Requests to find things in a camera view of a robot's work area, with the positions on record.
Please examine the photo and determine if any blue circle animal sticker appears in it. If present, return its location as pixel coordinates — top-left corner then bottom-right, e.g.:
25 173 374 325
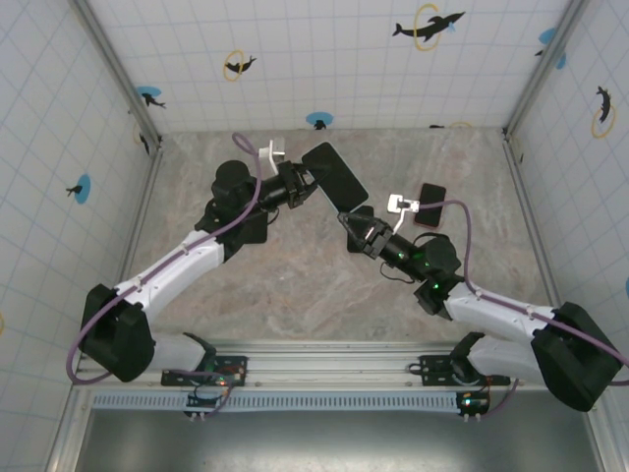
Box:
535 28 559 57
65 173 92 205
136 86 167 110
305 111 334 132

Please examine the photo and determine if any small circuit board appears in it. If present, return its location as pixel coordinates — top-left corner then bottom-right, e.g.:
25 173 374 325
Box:
215 364 247 386

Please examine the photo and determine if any grey metal panel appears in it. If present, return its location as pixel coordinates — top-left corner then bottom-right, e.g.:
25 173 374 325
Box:
73 410 605 472

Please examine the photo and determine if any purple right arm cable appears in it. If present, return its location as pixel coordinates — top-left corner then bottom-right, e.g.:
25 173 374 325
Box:
416 199 629 420

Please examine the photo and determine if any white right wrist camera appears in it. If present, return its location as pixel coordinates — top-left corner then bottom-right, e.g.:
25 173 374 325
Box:
386 194 422 232

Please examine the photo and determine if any aluminium side rail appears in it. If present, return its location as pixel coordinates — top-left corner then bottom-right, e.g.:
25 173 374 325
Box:
501 128 577 351
100 140 166 351

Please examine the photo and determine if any black connector box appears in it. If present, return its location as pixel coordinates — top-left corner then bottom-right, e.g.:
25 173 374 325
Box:
184 392 220 419
455 391 491 423

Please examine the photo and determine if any aluminium frame post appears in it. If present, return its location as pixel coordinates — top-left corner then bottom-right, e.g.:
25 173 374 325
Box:
501 0 591 139
68 0 164 148

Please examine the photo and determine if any aluminium mounting rail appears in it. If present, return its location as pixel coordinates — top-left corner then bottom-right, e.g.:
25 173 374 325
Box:
72 338 610 392

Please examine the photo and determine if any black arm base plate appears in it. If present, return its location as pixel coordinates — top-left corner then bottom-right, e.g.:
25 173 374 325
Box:
420 354 511 387
160 354 250 387

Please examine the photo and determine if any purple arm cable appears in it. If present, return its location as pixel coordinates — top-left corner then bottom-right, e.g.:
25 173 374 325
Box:
66 131 264 418
416 199 629 420

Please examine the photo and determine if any white slotted cable duct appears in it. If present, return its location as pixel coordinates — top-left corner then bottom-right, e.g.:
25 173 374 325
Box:
90 392 466 412

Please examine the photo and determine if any large dolphin yellow ring sticker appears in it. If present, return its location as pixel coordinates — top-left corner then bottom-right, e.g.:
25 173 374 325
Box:
391 3 467 53

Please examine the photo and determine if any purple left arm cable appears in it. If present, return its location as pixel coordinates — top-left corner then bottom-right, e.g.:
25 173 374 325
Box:
66 131 264 418

